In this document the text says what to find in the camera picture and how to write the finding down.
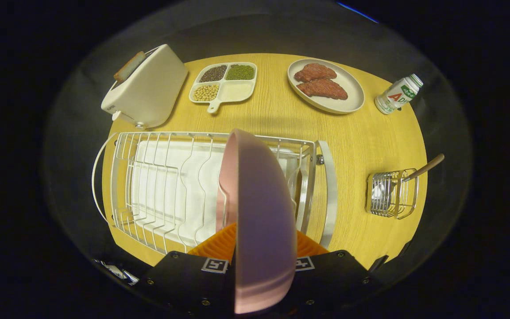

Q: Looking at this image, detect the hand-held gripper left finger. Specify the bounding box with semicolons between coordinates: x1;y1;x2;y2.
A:
136;222;238;318

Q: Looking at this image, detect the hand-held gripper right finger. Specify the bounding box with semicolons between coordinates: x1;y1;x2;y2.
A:
277;230;386;317

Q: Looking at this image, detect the white wire dish rack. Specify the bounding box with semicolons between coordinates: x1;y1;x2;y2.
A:
91;131;339;255

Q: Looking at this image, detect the pink plate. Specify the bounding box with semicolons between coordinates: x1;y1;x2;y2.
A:
216;128;298;315

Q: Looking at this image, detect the metal wire basket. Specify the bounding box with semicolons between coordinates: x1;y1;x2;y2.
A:
366;168;419;220

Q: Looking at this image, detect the wooden-handled metal spoon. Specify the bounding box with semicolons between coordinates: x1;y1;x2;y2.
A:
372;153;445;204

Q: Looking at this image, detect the beige plate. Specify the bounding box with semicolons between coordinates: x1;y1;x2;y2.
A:
287;58;365;115

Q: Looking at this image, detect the white drip tray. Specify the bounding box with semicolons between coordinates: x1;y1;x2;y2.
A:
131;141;298;246

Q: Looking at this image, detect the white divided tray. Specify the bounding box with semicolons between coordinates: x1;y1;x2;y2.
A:
189;62;258;114

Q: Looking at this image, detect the red meat slice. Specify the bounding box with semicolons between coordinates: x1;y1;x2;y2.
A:
294;63;338;83
296;79;349;101

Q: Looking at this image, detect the pile of yellow soybeans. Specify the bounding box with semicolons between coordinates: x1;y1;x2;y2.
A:
192;84;220;102

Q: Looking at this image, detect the white drink bottle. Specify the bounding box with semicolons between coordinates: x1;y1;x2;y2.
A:
374;74;424;115

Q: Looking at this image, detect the white toaster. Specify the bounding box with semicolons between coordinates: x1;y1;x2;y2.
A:
101;43;189;130

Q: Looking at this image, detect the pile of white rice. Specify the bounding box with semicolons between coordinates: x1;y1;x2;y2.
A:
222;83;254;100

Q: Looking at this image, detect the pile of dark beans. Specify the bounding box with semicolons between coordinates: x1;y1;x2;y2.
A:
200;65;228;83

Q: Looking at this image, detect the pile of green beans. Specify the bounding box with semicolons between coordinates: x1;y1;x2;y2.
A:
225;65;255;81

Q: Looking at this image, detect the brown toast slice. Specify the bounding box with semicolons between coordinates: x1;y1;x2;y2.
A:
113;51;147;84

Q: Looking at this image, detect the black backdrop cloth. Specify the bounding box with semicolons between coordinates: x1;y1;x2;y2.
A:
42;2;472;284

